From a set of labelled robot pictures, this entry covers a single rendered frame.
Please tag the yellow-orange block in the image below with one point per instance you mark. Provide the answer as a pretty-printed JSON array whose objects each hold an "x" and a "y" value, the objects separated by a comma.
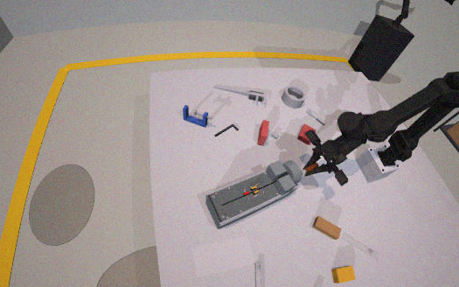
[{"x": 344, "y": 274}]

